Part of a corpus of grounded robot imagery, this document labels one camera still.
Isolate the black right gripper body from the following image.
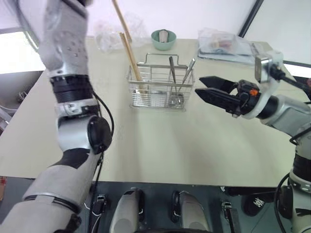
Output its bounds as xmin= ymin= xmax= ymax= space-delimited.
xmin=232 ymin=79 xmax=260 ymax=118

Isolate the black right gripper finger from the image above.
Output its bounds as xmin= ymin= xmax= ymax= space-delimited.
xmin=194 ymin=87 xmax=241 ymax=114
xmin=199 ymin=75 xmax=239 ymax=94

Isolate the wooden chopstick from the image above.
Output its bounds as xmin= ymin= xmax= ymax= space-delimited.
xmin=111 ymin=0 xmax=133 ymax=42
xmin=122 ymin=32 xmax=147 ymax=94
xmin=119 ymin=32 xmax=143 ymax=82

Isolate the metal spoon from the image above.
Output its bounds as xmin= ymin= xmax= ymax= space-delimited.
xmin=168 ymin=56 xmax=181 ymax=105
xmin=175 ymin=58 xmax=196 ymax=98

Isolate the clear plastic bag with contents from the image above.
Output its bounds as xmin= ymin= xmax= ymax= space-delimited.
xmin=197 ymin=27 xmax=269 ymax=65

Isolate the green bowl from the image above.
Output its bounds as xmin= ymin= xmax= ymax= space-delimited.
xmin=151 ymin=29 xmax=177 ymax=51

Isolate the pink item in bowl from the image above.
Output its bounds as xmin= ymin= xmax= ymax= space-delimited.
xmin=158 ymin=30 xmax=170 ymax=43

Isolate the black round printed object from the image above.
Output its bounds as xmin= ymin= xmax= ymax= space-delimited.
xmin=243 ymin=193 xmax=276 ymax=217

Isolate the grey robot leg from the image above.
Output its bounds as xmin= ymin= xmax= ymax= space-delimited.
xmin=172 ymin=190 xmax=212 ymax=233
xmin=108 ymin=187 xmax=145 ymax=233

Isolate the crumpled clear plastic bag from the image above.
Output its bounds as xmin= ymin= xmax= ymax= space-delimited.
xmin=94 ymin=12 xmax=145 ymax=53

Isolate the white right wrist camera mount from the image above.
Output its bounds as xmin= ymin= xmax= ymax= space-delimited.
xmin=242 ymin=50 xmax=284 ymax=120

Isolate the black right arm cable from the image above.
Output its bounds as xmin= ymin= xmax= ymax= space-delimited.
xmin=271 ymin=65 xmax=311 ymax=98

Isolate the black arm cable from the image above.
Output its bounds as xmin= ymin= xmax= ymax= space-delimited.
xmin=271 ymin=65 xmax=311 ymax=98
xmin=90 ymin=91 xmax=115 ymax=187

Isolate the silver wire basket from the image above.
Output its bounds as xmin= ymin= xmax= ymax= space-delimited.
xmin=126 ymin=52 xmax=196 ymax=113

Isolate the black window frame post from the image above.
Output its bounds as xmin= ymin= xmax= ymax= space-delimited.
xmin=239 ymin=0 xmax=265 ymax=39

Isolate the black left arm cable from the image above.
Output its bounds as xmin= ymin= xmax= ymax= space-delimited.
xmin=90 ymin=91 xmax=115 ymax=187

